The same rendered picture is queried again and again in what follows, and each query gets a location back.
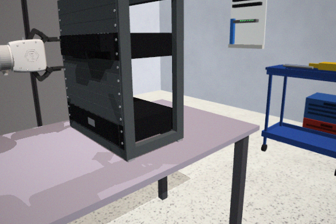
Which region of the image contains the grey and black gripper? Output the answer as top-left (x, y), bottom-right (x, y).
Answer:
top-left (7, 28), bottom-right (64, 81)

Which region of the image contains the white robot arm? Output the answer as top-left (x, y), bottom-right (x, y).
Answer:
top-left (0, 45), bottom-right (12, 75)

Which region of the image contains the black server rack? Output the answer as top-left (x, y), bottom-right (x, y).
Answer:
top-left (57, 0), bottom-right (184, 162)

